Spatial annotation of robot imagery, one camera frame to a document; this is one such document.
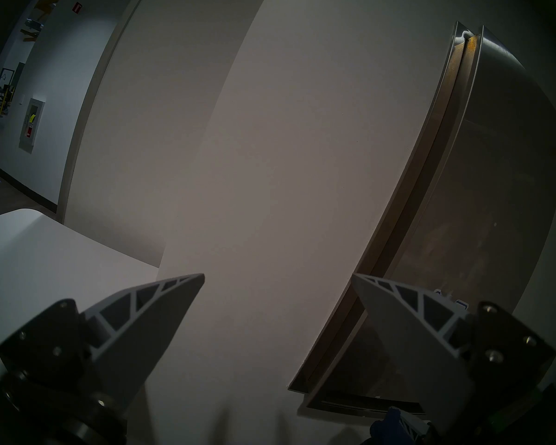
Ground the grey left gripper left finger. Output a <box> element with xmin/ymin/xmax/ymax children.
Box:
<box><xmin>0</xmin><ymin>273</ymin><xmax>205</xmax><ymax>417</ymax></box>

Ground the yellow framed equipment cart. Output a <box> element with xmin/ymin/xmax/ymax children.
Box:
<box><xmin>0</xmin><ymin>69</ymin><xmax>17</xmax><ymax>118</ymax></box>

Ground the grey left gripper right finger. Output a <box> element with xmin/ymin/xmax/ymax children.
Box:
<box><xmin>352</xmin><ymin>273</ymin><xmax>556</xmax><ymax>438</ymax></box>

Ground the white wall cabinet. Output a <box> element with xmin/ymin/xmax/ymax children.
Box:
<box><xmin>19</xmin><ymin>98</ymin><xmax>45</xmax><ymax>153</ymax></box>

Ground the white side table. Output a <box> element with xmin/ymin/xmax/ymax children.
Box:
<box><xmin>0</xmin><ymin>209</ymin><xmax>164</xmax><ymax>361</ymax></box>

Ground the stainless steel wall dispenser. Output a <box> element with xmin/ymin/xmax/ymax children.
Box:
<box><xmin>287</xmin><ymin>20</ymin><xmax>556</xmax><ymax>417</ymax></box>

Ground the dark blue cloth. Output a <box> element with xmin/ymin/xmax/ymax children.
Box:
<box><xmin>370</xmin><ymin>407</ymin><xmax>401</xmax><ymax>445</ymax></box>

